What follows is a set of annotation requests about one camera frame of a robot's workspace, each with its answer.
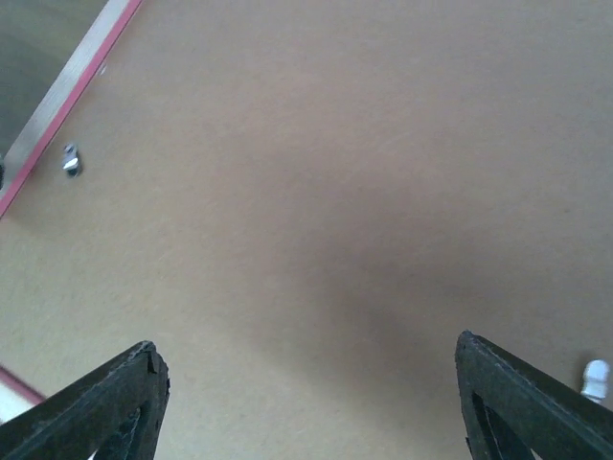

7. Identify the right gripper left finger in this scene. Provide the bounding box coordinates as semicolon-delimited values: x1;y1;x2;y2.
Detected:
1;341;170;459

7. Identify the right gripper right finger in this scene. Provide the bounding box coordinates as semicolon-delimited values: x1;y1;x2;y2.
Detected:
455;331;612;459

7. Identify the pink picture frame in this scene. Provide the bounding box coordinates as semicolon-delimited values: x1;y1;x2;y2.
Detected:
1;1;612;459

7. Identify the metal frame clip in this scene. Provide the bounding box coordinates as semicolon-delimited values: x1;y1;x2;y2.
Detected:
62;144;82;177

